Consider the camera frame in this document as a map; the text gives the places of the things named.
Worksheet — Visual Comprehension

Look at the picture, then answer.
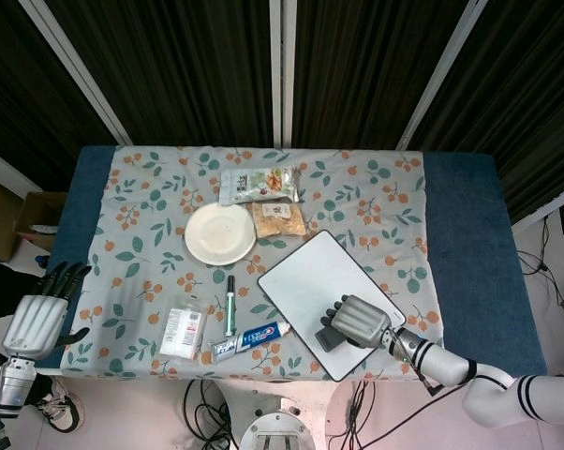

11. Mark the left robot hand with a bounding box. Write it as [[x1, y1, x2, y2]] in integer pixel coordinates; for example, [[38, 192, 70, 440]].
[[1, 262, 93, 361]]

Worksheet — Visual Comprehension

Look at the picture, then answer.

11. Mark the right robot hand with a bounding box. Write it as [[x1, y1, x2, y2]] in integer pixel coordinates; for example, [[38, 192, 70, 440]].
[[319, 293, 391, 349]]

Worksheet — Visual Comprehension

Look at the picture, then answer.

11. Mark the dark grey whiteboard eraser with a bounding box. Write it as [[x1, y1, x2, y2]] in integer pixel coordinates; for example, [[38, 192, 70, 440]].
[[314, 326, 349, 353]]

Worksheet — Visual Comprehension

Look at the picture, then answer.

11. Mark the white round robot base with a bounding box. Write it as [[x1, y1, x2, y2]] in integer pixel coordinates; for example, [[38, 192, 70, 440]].
[[238, 397, 317, 450]]

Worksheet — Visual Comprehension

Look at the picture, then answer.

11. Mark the white whiteboard with black rim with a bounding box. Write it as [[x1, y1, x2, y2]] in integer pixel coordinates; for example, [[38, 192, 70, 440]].
[[256, 229, 408, 382]]

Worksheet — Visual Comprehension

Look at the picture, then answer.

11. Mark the black and white sneaker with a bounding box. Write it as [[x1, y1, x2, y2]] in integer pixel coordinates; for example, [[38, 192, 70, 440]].
[[38, 378, 85, 431]]

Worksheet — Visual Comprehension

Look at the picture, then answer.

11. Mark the blue toothpaste tube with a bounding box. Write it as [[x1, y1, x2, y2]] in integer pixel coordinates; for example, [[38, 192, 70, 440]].
[[205, 320, 293, 363]]

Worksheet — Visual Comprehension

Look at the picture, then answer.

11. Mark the brown cardboard box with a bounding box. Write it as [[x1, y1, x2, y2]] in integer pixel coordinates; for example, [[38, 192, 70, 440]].
[[0, 172, 68, 263]]

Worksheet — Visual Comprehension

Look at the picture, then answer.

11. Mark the floral patterned tablecloth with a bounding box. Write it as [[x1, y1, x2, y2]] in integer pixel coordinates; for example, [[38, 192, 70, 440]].
[[59, 144, 453, 379]]

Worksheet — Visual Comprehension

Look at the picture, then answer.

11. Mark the green marker pen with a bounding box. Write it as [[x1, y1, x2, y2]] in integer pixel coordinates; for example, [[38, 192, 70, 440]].
[[223, 275, 238, 338]]

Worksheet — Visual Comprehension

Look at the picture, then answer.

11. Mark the clear bag of orange snacks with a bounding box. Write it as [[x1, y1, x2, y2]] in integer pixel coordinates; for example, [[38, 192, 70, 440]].
[[245, 200, 307, 240]]

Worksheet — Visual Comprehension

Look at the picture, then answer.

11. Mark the blue table cover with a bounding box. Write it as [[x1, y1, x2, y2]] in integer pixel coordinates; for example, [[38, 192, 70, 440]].
[[32, 144, 548, 376]]

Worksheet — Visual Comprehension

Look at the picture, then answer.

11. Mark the white tissue pack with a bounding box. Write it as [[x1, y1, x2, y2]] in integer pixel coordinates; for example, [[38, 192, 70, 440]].
[[158, 296, 209, 361]]

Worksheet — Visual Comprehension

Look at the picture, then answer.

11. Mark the white round plate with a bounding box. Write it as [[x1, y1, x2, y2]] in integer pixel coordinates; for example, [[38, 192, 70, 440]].
[[184, 202, 258, 266]]

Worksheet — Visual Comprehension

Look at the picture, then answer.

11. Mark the green snack bag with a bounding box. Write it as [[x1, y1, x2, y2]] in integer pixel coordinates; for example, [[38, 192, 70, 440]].
[[218, 164, 303, 206]]

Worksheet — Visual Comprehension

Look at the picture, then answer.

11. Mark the black pleated curtain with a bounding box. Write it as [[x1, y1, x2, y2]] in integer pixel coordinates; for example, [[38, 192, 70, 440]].
[[408, 0, 564, 226], [0, 0, 124, 188], [42, 0, 276, 147], [293, 0, 470, 150]]

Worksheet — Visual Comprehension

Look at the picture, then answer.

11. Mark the black floor cable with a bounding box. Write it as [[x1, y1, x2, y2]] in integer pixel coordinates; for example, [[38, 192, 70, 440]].
[[515, 217, 564, 310], [183, 378, 234, 450], [326, 379, 466, 450]]

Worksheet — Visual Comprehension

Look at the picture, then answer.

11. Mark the white frame post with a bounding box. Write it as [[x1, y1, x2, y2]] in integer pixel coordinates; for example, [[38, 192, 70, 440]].
[[396, 0, 490, 151], [268, 0, 297, 150], [19, 0, 134, 145]]

